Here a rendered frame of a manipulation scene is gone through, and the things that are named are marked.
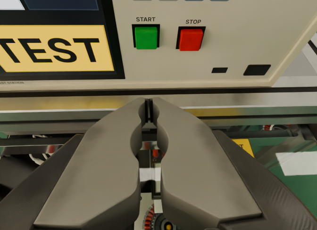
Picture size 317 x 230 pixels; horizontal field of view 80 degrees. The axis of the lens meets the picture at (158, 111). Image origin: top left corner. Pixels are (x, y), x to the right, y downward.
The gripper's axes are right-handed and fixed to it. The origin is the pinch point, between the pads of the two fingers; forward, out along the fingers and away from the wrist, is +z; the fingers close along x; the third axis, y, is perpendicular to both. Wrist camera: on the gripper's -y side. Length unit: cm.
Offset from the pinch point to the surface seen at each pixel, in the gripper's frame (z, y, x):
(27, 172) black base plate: 25, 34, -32
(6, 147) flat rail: 9.6, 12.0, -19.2
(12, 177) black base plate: 24, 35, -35
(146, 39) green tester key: 6.1, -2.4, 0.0
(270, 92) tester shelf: 8.8, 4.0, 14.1
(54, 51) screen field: 7.3, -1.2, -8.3
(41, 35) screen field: 6.6, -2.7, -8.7
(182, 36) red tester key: 6.1, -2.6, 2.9
